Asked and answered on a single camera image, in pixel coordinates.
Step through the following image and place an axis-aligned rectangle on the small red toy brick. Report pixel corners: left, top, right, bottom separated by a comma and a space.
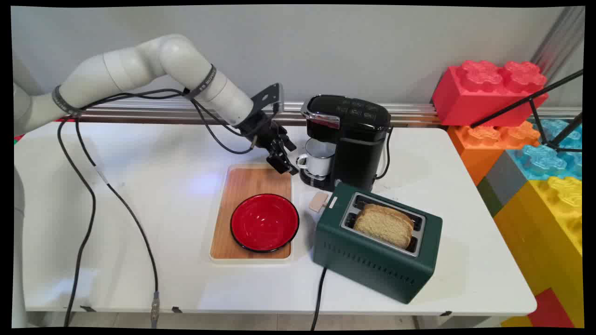
528, 288, 576, 329

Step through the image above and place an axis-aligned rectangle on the red giant toy brick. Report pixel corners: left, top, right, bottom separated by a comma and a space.
432, 60, 549, 127

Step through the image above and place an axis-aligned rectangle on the blue giant toy brick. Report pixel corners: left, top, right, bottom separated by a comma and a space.
507, 118, 583, 181

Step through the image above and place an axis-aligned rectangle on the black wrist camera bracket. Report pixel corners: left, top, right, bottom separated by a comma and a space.
251, 83, 285, 115

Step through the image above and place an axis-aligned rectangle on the black cable without plug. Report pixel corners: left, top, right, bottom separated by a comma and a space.
58, 89, 187, 327

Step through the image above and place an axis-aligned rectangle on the slanted aluminium profile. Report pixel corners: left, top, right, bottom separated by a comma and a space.
530, 7, 584, 80

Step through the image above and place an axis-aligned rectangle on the toasted bread slice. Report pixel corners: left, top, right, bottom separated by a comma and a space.
353, 203, 415, 250

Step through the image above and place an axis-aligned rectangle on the black cable with metal plug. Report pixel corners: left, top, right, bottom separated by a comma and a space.
74, 119, 162, 329

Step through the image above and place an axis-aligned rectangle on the beige toaster lever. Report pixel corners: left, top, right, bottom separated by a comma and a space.
308, 191, 330, 214

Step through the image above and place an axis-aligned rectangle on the yellow giant toy brick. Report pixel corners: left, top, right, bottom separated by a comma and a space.
493, 176, 584, 329

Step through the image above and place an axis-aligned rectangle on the red plate with black rim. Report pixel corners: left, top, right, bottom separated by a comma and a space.
230, 193, 300, 254

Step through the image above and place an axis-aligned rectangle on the grey giant toy brick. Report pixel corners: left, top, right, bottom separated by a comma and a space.
484, 151, 528, 208

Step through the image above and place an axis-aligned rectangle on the wooden tray with white rim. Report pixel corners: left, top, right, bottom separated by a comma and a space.
208, 163, 294, 265

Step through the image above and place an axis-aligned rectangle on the black tripod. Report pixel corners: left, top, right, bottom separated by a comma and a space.
470, 69, 584, 154

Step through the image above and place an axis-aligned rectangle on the white enamel mug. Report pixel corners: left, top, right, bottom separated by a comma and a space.
296, 139, 337, 178

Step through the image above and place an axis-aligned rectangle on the dark green toaster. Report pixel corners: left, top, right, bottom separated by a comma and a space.
312, 182, 443, 305

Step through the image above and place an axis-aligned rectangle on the black strap with white print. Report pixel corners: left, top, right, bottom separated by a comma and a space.
183, 64, 217, 101

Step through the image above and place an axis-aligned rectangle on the orange giant toy brick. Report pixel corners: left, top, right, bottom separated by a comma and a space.
446, 121, 541, 187

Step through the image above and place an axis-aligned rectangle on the dark green toy brick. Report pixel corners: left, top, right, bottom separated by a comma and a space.
476, 176, 504, 218

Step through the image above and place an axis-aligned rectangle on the black looped wrist cable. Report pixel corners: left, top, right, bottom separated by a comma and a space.
190, 99, 256, 155

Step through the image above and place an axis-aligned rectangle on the black coffee machine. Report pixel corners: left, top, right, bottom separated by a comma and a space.
300, 94, 392, 193

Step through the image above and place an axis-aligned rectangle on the black toaster power cable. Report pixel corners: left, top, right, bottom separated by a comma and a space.
310, 266, 328, 331

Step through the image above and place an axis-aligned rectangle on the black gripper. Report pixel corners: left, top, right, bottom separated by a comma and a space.
235, 108, 299, 176

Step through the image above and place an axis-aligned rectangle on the coffee machine power cable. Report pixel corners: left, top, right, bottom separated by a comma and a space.
374, 127, 395, 181

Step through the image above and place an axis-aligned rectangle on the aluminium rail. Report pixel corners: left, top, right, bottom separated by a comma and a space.
77, 99, 583, 127

